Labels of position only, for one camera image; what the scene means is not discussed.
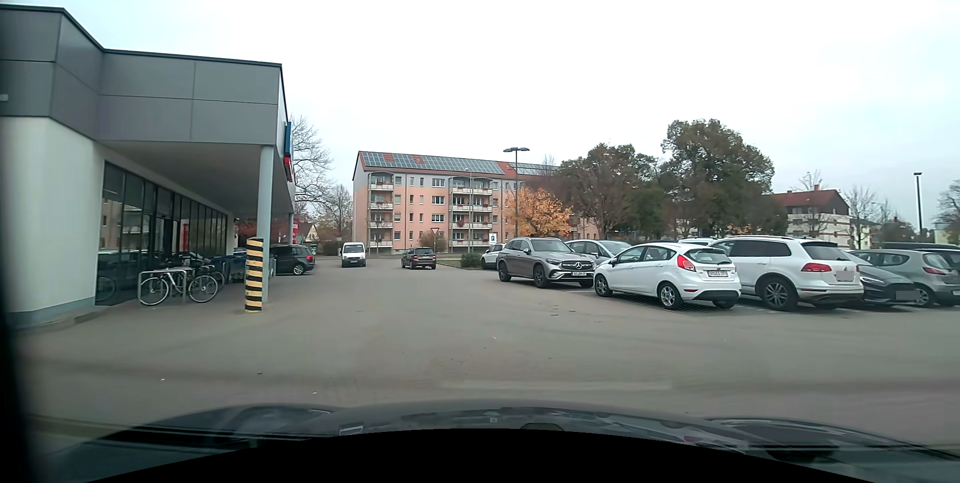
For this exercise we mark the group of large trees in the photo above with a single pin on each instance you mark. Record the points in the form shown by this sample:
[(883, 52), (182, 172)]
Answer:
[(675, 183)]

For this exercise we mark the car's own bonnet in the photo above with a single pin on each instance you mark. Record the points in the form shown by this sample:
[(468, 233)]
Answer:
[(480, 423)]

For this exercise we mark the yellow black striped pillar guard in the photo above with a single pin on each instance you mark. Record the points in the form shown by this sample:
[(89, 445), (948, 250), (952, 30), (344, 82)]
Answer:
[(254, 274)]

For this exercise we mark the grey suv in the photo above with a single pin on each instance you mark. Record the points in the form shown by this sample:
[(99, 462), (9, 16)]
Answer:
[(541, 260)]

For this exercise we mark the triangular road sign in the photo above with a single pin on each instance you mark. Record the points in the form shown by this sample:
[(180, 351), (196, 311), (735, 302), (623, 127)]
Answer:
[(434, 232)]

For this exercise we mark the grey asphalt road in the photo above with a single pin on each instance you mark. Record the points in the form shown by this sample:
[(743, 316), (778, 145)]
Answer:
[(450, 333)]

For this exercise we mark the silver car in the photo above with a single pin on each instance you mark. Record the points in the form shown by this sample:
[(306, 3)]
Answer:
[(600, 248)]

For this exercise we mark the low green hedge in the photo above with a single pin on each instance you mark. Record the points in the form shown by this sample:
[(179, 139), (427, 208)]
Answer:
[(471, 260)]

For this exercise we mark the bare tree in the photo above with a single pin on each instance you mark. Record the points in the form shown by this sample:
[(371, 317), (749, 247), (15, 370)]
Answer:
[(309, 164)]

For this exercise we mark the orange-leaved tree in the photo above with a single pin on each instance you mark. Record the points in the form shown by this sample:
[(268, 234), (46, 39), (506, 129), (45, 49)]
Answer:
[(537, 213)]

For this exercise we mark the pink apartment building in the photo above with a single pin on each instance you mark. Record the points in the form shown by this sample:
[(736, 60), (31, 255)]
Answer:
[(427, 201)]

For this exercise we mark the grey and white store building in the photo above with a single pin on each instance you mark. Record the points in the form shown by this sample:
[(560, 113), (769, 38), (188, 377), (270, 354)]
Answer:
[(150, 137)]

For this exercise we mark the white hatchback car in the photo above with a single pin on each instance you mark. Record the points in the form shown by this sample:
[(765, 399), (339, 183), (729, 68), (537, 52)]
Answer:
[(667, 273)]

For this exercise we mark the bicycle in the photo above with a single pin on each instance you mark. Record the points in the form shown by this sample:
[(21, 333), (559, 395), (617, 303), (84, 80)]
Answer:
[(178, 285)]

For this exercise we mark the dark red car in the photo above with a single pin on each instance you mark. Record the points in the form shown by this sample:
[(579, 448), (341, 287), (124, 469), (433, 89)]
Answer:
[(418, 258)]

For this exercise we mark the grey hatchback car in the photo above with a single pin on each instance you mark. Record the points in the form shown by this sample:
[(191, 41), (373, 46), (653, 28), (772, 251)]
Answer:
[(919, 273)]

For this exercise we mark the tall lamp post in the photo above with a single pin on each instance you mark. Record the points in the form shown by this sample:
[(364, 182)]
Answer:
[(918, 201)]

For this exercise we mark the black car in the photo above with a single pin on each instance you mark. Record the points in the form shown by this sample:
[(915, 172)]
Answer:
[(885, 285)]

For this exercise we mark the dark parked car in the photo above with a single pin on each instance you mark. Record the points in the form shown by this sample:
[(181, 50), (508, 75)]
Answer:
[(292, 258)]

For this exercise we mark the white van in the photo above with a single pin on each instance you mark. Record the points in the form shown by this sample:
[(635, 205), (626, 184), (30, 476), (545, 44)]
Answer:
[(353, 254)]

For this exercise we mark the white house with red roof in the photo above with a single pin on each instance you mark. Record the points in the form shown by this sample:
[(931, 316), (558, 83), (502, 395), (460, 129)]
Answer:
[(817, 216)]

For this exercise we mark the white suv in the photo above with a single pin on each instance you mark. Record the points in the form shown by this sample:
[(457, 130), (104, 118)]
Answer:
[(795, 269)]

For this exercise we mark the double-headed lamp post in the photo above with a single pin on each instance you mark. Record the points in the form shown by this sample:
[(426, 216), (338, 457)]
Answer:
[(516, 190)]

